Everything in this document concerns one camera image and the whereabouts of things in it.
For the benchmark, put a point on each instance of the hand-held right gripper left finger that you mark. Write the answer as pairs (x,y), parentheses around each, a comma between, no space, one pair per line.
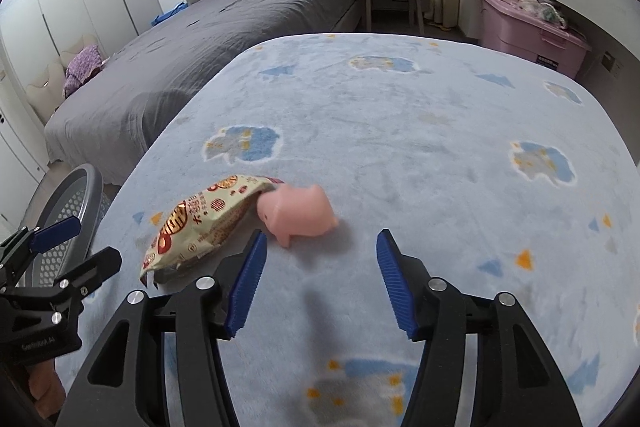
(247,287)

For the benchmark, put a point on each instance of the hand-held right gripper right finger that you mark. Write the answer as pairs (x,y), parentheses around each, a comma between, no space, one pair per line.
(395,287)

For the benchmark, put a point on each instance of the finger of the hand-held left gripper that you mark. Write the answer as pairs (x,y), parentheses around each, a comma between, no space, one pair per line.
(95,269)
(55,229)

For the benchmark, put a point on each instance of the grey perforated plastic basket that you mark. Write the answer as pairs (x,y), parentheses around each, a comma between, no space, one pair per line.
(65,207)

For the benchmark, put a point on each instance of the beige red snack packet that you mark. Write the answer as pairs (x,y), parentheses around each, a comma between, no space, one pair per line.
(200,227)

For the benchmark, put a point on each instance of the person's left hand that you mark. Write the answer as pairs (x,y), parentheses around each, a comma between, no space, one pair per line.
(45,389)

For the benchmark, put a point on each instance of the pink pig toy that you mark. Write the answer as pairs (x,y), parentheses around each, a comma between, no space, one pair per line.
(300,212)

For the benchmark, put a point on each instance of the light blue printed blanket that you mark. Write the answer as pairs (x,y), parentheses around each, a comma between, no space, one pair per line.
(425,132)

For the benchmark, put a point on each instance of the purple fluffy blanket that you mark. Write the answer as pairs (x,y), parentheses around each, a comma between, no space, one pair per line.
(82,67)

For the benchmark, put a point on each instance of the grey bed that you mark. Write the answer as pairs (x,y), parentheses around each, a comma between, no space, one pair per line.
(175,57)

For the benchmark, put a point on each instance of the blue cloth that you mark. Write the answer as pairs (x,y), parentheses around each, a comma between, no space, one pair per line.
(167,14)

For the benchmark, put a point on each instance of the pink plastic storage box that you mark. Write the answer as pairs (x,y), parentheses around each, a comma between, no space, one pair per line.
(520,32)

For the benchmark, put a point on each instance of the pile of clothes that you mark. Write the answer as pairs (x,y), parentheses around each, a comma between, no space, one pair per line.
(530,2)

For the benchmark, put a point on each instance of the wall socket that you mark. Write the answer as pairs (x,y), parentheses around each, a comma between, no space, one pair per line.
(612,63)

